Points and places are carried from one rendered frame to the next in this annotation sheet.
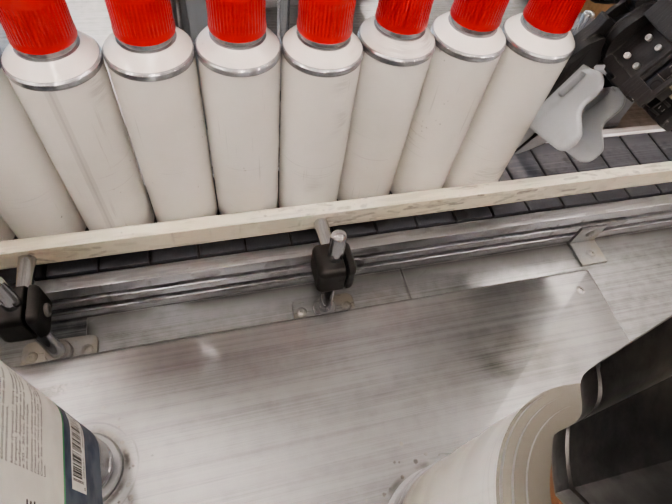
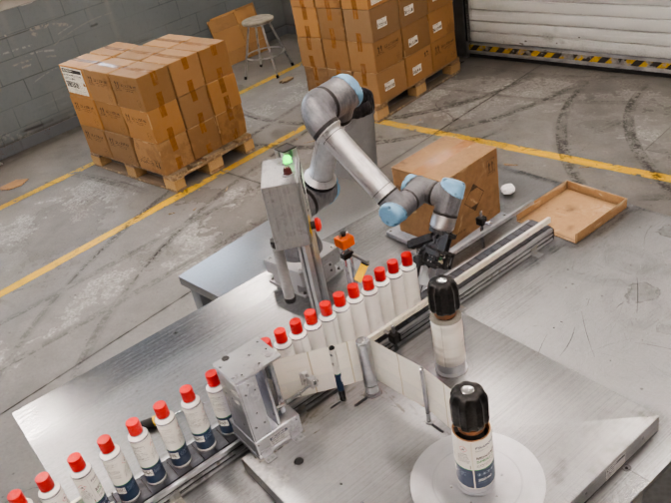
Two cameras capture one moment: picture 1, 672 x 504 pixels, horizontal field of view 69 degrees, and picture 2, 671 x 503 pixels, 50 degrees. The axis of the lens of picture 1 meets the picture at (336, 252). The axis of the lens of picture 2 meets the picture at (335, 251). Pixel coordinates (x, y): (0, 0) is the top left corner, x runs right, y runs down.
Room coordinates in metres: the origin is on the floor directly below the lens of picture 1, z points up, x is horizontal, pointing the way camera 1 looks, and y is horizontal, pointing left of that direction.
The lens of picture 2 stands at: (-1.42, 0.38, 2.26)
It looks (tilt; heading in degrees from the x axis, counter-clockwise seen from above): 32 degrees down; 351
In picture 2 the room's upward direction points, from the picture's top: 12 degrees counter-clockwise
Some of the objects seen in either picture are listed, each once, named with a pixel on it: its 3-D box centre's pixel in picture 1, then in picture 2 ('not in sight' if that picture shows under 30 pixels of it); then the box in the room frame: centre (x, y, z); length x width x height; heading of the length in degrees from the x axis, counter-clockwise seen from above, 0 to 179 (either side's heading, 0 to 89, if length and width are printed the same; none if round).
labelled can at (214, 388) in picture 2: not in sight; (221, 401); (0.07, 0.52, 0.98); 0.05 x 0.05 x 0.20
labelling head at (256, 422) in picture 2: not in sight; (257, 396); (0.01, 0.43, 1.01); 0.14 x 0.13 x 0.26; 113
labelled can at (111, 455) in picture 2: not in sight; (117, 468); (-0.05, 0.80, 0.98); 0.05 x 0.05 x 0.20
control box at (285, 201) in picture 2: not in sight; (288, 202); (0.30, 0.21, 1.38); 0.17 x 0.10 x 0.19; 168
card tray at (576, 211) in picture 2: not in sight; (571, 210); (0.65, -0.84, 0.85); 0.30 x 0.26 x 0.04; 113
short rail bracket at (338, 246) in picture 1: (332, 276); (395, 340); (0.20, 0.00, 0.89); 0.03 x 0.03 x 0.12; 23
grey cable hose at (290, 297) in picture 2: not in sight; (283, 270); (0.29, 0.26, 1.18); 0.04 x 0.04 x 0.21
